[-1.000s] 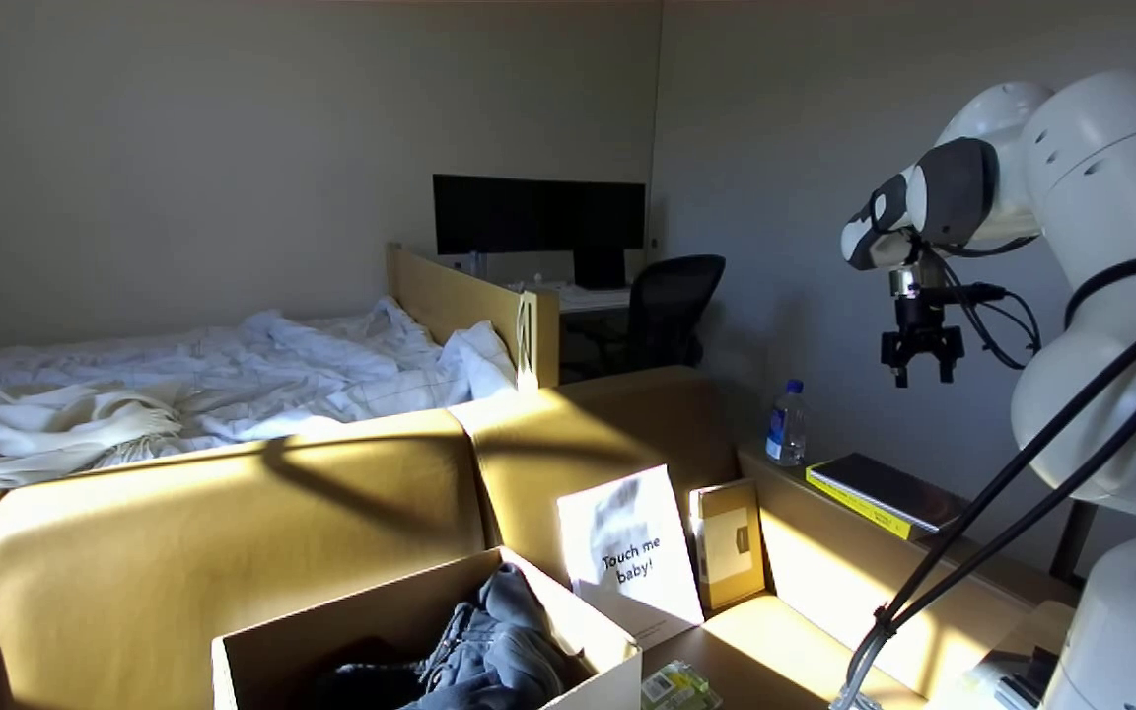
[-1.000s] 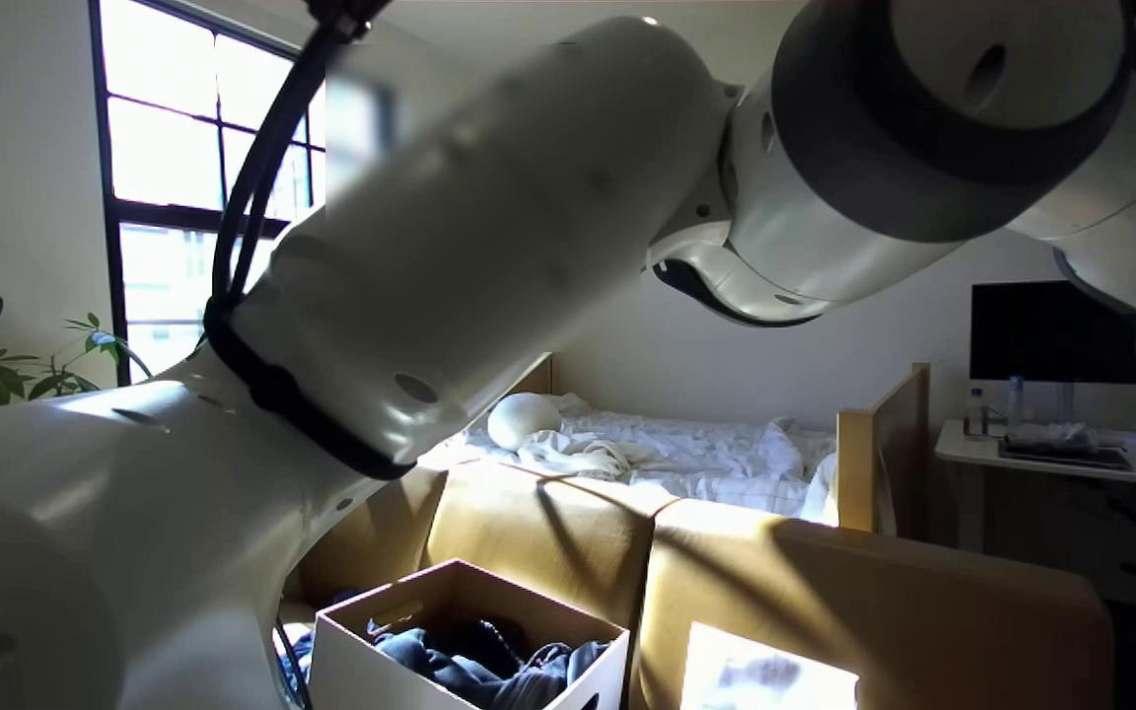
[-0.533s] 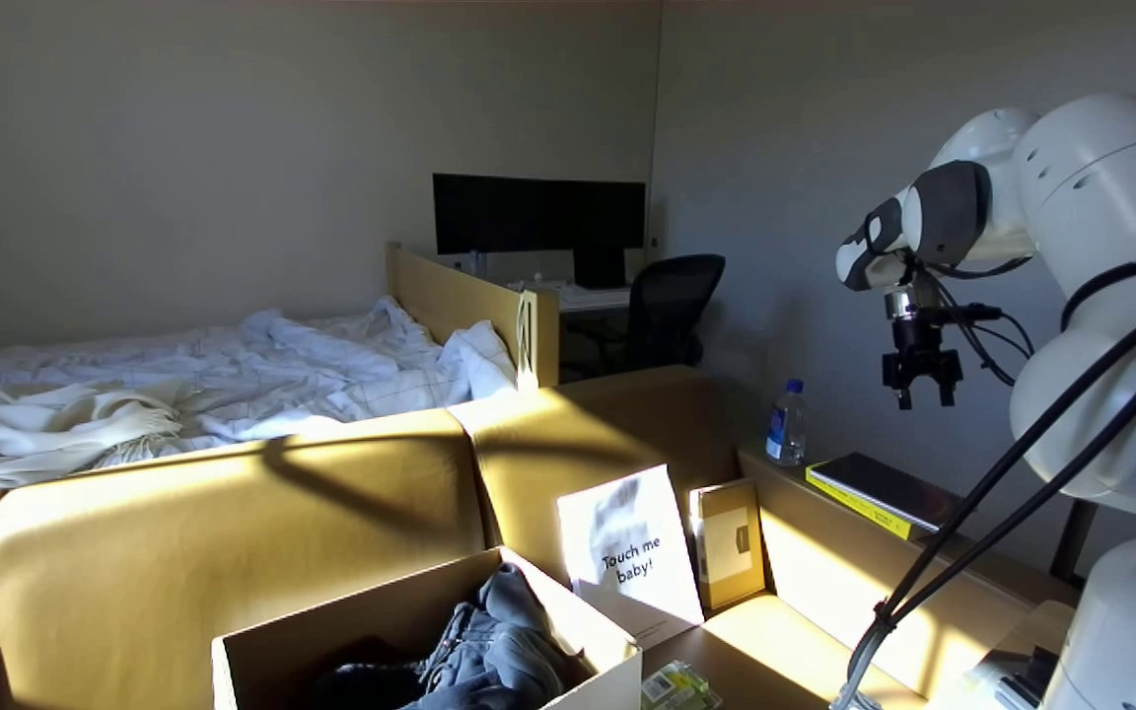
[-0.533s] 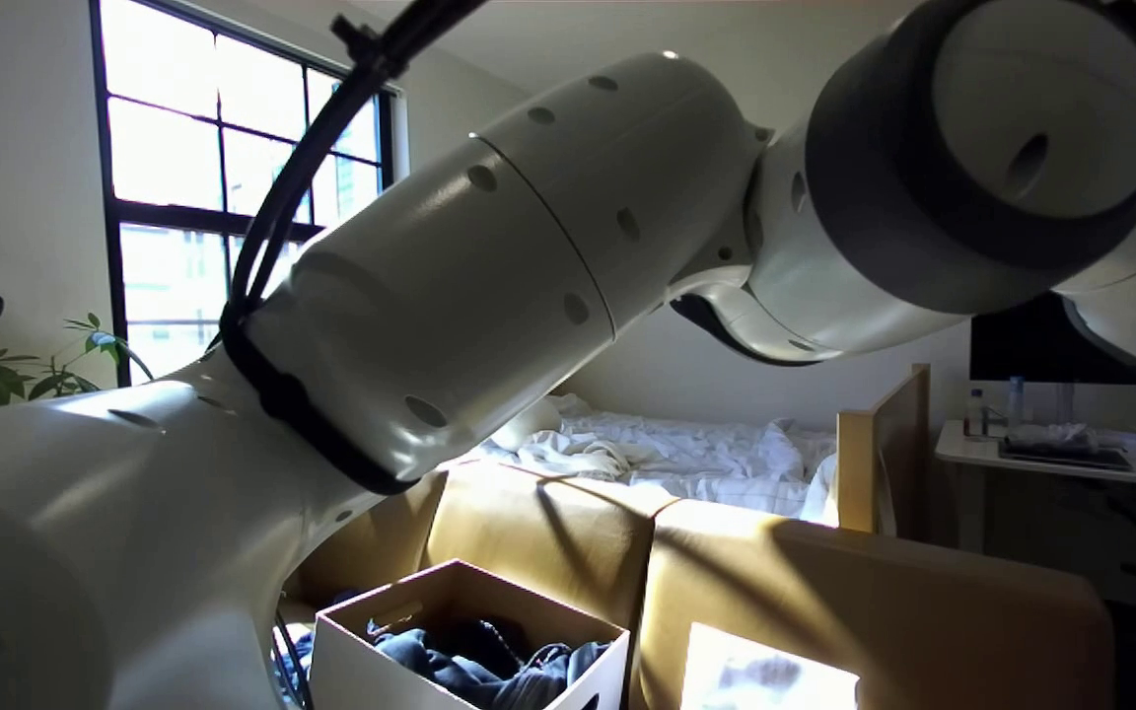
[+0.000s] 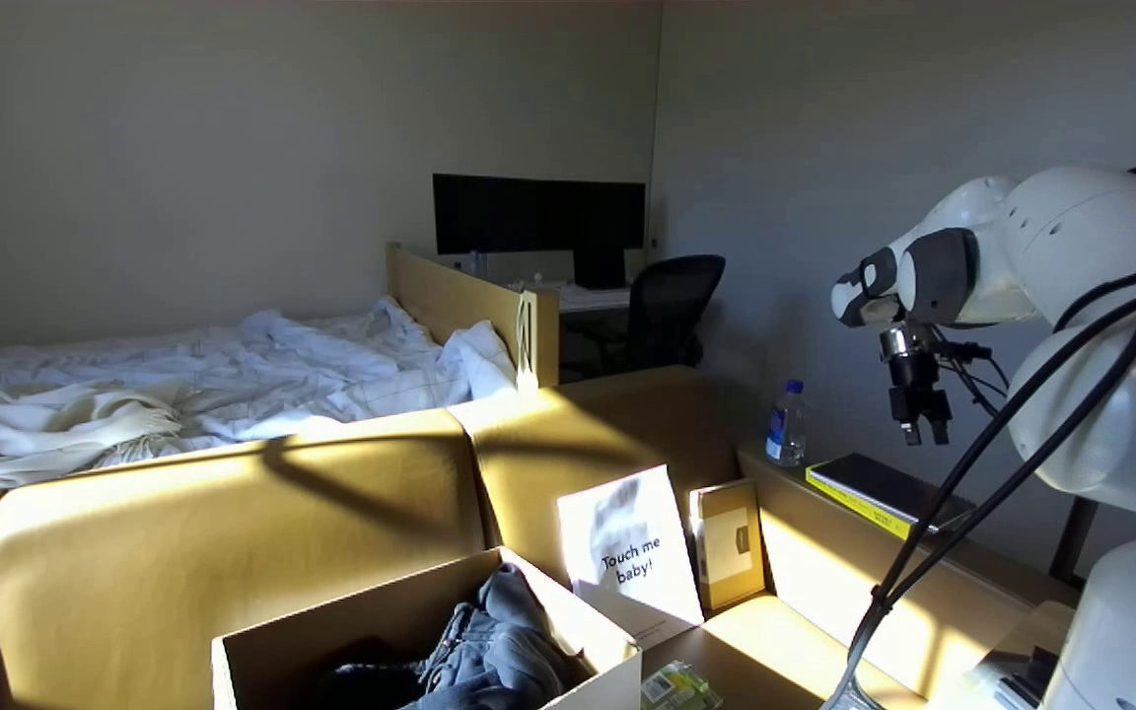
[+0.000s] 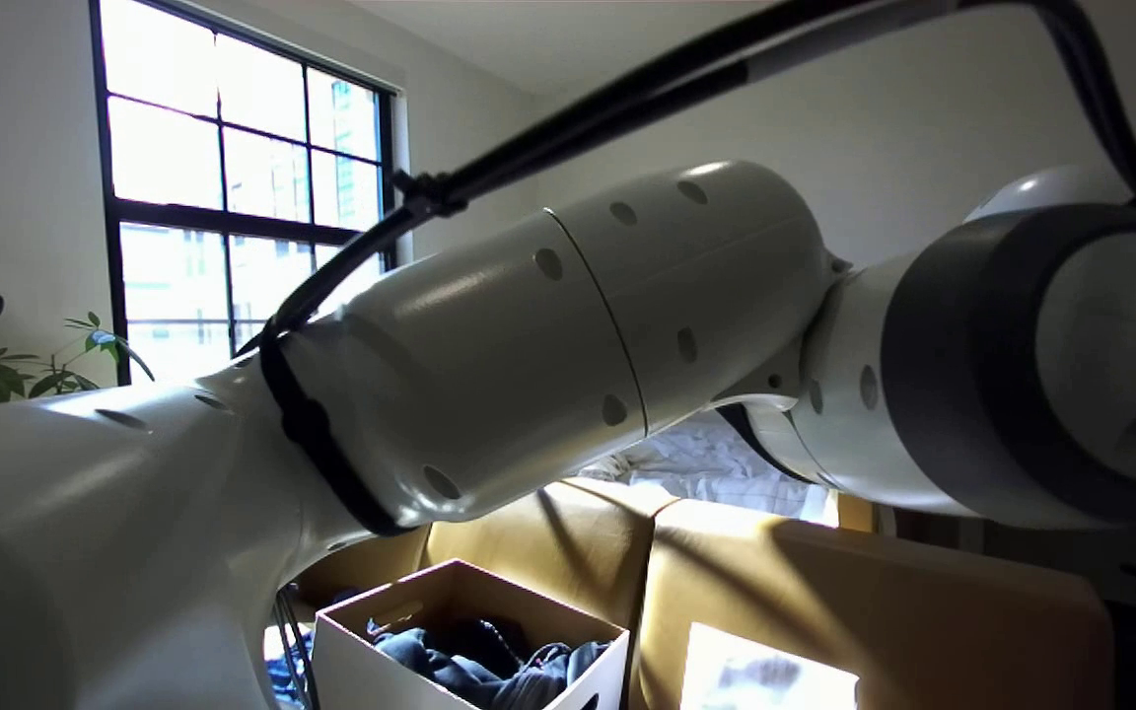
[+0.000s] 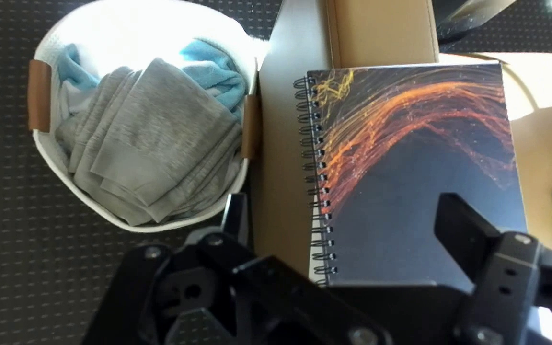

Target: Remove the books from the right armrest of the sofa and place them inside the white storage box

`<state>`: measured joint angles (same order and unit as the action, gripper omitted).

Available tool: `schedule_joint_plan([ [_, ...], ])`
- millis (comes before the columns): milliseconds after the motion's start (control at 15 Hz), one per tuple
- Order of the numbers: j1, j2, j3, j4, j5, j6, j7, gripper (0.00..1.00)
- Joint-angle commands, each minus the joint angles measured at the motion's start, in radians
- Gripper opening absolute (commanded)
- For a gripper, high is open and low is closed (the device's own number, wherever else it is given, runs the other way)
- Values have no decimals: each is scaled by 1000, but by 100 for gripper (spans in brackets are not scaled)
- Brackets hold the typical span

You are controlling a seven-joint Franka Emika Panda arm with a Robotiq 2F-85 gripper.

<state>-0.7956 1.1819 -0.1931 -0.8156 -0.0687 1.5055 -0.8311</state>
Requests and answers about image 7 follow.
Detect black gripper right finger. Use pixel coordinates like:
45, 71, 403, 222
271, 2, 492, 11
434, 191, 503, 289

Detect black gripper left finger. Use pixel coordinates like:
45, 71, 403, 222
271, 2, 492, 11
221, 189, 252, 249

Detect dark spiral notebook orange swirl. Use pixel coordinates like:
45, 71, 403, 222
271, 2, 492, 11
294, 61, 530, 287

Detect gray towel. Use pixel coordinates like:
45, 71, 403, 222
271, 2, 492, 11
55, 55, 250, 226

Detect light blue towel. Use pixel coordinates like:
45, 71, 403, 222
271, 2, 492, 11
55, 38, 252, 117

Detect white basket brown handles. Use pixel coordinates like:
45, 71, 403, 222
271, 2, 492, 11
26, 0, 265, 235

